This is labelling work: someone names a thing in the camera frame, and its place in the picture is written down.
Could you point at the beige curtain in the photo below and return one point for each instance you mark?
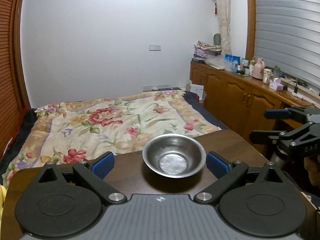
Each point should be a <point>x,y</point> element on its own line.
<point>224,19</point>

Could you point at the grey window blind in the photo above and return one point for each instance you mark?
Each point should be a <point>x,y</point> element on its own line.
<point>287,36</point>

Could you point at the pink tissue box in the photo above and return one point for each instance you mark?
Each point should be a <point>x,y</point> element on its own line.
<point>274,86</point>

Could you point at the floral bed quilt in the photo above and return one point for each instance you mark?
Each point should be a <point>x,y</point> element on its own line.
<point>68,132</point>

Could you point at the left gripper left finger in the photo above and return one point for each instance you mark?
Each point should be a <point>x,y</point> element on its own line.
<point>91,174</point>

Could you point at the green bottle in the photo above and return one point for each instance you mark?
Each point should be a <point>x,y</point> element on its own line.
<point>276,72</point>

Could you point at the wall socket strip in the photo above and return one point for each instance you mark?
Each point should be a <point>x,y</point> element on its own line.
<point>150,88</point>

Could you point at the green fan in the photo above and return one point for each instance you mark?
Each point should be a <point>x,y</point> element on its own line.
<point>217,39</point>

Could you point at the wooden sideboard cabinet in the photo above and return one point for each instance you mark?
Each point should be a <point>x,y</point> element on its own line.
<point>239,102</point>

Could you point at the folded cloth stack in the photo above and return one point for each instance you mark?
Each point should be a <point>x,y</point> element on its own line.
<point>204,50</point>

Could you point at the small steel bowl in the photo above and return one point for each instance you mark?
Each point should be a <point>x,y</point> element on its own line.
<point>174,156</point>

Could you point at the pink jug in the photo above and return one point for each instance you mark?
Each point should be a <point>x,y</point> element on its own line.
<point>258,69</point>

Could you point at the yellow plush toy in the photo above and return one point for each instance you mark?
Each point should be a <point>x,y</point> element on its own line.
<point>3,192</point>

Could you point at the blue white box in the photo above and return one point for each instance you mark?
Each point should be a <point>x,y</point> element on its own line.
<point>231,63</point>

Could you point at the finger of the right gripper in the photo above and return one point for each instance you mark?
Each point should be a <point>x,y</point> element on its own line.
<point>275,136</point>
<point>301,115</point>

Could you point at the brown wooden headboard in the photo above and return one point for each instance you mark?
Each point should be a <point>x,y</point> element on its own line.
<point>14,97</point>

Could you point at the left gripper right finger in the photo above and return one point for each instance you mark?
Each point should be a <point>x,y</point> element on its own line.
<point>229,176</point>

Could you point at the white wall switch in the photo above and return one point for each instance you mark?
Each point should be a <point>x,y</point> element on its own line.
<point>154,47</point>

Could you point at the white jar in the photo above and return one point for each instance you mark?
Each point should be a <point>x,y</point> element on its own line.
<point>267,75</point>

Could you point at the person's right hand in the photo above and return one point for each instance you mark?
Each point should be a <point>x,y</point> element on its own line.
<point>312,167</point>

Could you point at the white paper bag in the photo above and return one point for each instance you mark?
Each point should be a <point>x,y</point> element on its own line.
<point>197,89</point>

